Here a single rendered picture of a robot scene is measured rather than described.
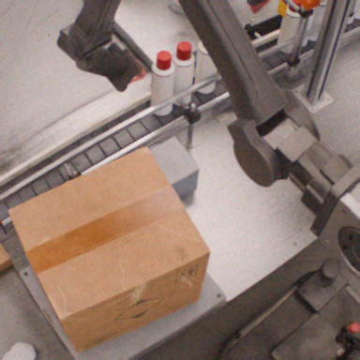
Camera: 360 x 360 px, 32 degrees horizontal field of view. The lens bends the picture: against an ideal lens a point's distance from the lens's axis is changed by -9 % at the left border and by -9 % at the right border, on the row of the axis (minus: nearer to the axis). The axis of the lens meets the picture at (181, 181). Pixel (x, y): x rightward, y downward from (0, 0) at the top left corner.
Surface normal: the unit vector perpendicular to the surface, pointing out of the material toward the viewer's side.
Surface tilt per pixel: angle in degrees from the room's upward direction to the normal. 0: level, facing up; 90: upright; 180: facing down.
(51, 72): 0
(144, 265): 0
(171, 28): 0
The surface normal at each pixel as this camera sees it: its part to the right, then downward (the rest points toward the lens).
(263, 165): -0.75, 0.56
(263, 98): 0.47, 0.09
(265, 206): 0.05, -0.49
